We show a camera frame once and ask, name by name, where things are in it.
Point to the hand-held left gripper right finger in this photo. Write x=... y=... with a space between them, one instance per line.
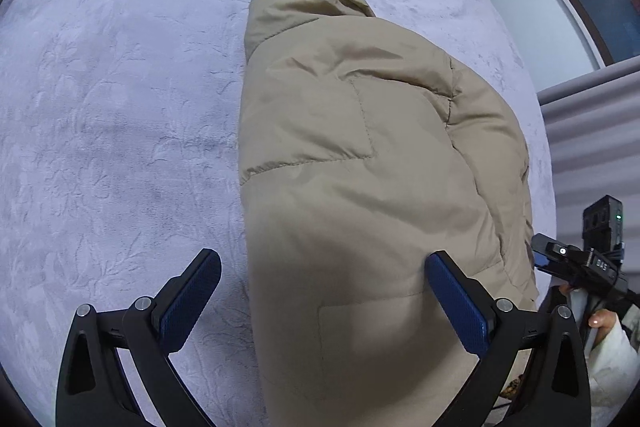
x=457 y=302

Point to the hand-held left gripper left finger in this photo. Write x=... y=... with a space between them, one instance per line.
x=191 y=299

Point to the beige puffer jacket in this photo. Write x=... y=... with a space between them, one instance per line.
x=370 y=187

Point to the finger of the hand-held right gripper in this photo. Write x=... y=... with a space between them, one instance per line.
x=555 y=254

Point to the person's right hand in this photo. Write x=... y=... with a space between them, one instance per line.
x=602 y=324

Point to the purple bed blanket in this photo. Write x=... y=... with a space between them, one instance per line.
x=115 y=117

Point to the dark framed window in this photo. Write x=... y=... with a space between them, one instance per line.
x=607 y=12

